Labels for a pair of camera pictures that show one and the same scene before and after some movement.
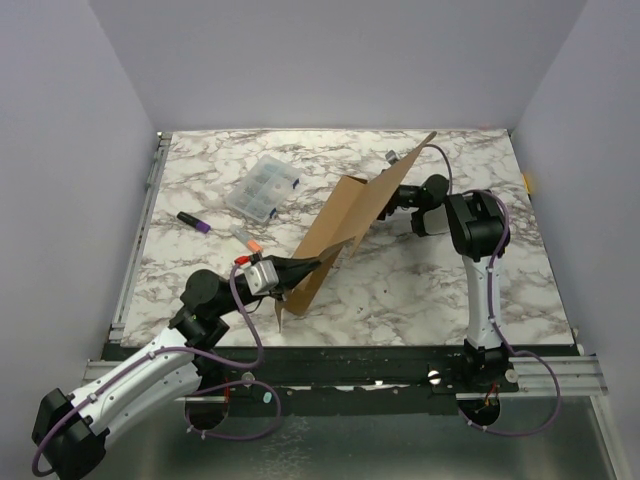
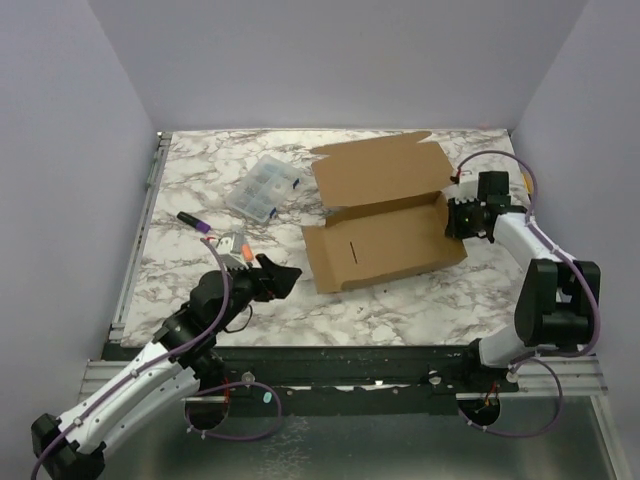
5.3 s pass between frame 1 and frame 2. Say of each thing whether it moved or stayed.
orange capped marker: moved
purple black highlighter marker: stayed
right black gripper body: moved
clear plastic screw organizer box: stayed
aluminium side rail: stayed
